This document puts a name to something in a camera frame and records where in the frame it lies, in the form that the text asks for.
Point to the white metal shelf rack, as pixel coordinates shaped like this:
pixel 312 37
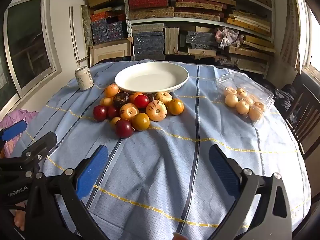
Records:
pixel 190 20

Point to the orange patterned box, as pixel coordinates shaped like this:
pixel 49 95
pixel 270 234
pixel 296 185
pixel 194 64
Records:
pixel 100 16

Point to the blue checked tablecloth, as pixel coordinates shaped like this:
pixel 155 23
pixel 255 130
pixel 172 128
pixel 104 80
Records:
pixel 162 167

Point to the bright window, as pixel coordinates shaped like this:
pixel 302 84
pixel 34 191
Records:
pixel 313 42

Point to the pale striped apple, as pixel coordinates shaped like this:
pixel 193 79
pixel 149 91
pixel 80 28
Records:
pixel 163 97
pixel 156 110
pixel 128 112

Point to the white drink can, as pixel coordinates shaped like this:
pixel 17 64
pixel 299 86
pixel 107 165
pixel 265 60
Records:
pixel 83 80

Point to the purple cloth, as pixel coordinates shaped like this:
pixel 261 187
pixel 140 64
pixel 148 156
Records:
pixel 23 115

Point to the person's left hand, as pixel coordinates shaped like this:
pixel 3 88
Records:
pixel 19 219

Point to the pale upright wooden box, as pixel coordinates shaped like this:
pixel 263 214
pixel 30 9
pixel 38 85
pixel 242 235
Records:
pixel 171 41

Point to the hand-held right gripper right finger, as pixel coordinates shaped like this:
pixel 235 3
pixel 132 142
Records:
pixel 222 172

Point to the white framed window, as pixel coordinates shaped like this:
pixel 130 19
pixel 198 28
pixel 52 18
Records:
pixel 27 42

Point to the tan woven curtain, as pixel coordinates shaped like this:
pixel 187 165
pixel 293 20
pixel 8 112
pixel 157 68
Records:
pixel 291 30

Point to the stack of dark blue boxes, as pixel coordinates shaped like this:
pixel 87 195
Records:
pixel 200 40

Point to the dark wooden chair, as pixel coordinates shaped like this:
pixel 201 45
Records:
pixel 306 110

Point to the orange tangerine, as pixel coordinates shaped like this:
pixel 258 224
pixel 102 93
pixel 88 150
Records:
pixel 134 96

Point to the pink plastic bag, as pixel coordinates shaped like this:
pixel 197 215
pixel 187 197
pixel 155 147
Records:
pixel 226 38

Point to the yellow orange round fruit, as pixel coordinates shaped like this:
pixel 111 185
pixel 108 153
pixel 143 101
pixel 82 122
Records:
pixel 175 106
pixel 140 121

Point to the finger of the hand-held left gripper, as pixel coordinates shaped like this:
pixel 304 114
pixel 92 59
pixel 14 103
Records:
pixel 12 130
pixel 46 141

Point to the stack of grey blue boxes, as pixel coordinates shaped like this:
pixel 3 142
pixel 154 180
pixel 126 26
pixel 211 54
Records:
pixel 147 45

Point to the stack of blue patterned boxes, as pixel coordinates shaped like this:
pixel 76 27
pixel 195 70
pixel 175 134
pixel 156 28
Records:
pixel 105 31

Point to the dark purple round fruit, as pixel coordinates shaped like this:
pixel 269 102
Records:
pixel 150 96
pixel 121 99

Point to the clear plastic clamshell box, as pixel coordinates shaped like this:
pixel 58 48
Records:
pixel 252 86

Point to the white plate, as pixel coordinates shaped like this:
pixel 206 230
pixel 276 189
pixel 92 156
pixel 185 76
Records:
pixel 150 77

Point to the grey green stone slab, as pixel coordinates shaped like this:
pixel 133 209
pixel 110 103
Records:
pixel 86 30

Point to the stack of tan woven boxes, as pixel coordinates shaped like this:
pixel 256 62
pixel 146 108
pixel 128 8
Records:
pixel 150 13

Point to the small pale yellow fruit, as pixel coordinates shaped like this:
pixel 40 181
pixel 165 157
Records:
pixel 115 121
pixel 106 101

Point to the pale wooden frame panel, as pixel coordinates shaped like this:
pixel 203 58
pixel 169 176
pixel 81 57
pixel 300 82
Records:
pixel 110 52

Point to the stack of yellow wooden boxes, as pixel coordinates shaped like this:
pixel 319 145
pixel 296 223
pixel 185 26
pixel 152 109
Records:
pixel 250 22

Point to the black plastic bag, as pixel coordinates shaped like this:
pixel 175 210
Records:
pixel 287 97

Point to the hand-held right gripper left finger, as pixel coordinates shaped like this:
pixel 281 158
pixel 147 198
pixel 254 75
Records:
pixel 92 172

